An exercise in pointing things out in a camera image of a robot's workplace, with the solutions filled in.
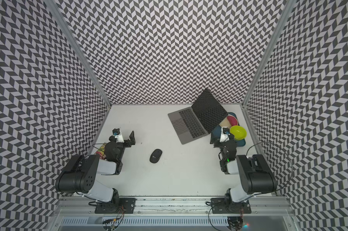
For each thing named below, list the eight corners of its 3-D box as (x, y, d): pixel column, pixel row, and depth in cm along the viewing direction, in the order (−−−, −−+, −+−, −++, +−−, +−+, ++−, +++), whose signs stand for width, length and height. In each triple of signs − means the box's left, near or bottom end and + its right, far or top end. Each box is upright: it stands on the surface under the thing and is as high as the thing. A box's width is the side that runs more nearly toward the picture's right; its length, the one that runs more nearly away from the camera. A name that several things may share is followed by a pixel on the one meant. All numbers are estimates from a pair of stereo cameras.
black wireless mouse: (148, 161, 90) (148, 159, 88) (155, 149, 95) (154, 147, 94) (156, 164, 89) (156, 163, 87) (163, 152, 94) (162, 150, 92)
